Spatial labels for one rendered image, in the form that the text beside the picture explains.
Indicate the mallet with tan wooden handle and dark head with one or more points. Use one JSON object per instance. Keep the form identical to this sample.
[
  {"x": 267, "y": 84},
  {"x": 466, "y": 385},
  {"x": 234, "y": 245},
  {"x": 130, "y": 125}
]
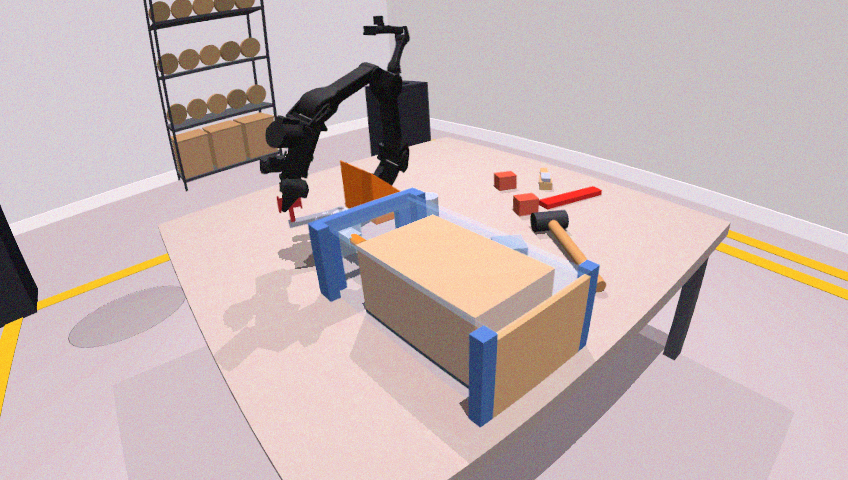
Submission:
[{"x": 556, "y": 221}]

